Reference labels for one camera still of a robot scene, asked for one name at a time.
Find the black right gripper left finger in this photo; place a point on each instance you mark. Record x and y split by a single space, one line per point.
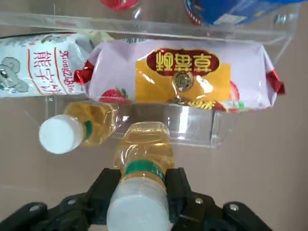
72 211

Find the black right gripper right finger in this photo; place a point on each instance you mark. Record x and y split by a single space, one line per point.
197 211

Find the yellow juice bottle white cap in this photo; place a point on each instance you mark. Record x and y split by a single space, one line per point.
60 134
142 149

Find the clear acrylic tiered shelf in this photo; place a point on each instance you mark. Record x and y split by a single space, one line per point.
168 29

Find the pink strawberry snack packet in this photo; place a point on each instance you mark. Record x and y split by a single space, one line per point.
183 72

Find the white bear biscuit packet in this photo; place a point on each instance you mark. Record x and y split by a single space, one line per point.
36 65

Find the blue round snack bag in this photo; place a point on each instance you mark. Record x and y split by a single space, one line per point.
228 9

